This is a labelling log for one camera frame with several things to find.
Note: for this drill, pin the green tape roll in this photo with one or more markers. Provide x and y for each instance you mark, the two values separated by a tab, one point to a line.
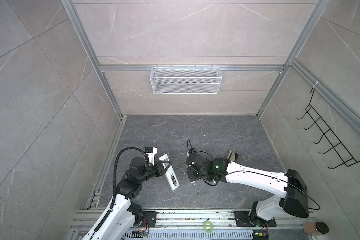
208	226

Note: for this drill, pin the amber jar black lid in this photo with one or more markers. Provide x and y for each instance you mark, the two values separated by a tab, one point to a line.
315	228

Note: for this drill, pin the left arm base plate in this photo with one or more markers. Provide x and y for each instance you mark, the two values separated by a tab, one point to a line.
148	218

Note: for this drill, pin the white wire mesh basket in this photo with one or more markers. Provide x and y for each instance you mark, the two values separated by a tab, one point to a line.
185	80

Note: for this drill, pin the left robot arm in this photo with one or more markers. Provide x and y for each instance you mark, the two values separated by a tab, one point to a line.
121	213

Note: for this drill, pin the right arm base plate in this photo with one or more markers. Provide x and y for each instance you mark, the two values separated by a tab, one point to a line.
244	219

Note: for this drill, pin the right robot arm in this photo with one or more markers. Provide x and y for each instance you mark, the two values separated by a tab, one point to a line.
289	191

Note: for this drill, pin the white remote control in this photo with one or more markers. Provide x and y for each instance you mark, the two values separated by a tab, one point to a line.
169	172

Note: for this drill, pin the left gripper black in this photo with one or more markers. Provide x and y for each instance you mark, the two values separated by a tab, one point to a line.
158	167

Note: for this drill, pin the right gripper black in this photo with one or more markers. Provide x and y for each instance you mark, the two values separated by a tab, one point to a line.
189	174

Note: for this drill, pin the black wire hook rack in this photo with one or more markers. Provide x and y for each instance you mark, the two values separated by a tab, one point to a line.
327	133

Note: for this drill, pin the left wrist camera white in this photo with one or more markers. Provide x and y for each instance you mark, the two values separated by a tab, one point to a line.
150	153

